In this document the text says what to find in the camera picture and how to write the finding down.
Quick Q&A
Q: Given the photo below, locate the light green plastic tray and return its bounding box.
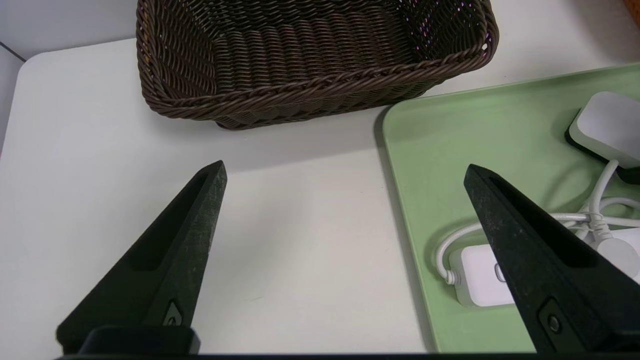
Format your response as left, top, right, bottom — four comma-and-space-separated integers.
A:
382, 62, 640, 354

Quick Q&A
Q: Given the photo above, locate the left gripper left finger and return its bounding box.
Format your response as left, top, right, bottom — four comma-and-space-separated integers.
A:
56, 160, 228, 356

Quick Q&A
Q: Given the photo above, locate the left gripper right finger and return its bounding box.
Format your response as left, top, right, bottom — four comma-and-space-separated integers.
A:
463, 163, 640, 356

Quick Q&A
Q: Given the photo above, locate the white power strip with cord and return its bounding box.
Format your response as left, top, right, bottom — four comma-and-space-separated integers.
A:
435, 159, 640, 308

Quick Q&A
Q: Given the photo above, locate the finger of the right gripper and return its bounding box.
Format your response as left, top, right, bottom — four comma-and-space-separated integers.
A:
565, 122, 640, 186

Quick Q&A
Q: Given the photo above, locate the white oval plastic case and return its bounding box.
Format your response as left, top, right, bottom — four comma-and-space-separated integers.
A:
568, 91, 640, 171

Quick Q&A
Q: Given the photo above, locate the dark brown wicker basket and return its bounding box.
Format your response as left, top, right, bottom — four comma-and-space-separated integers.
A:
136, 0, 500, 132

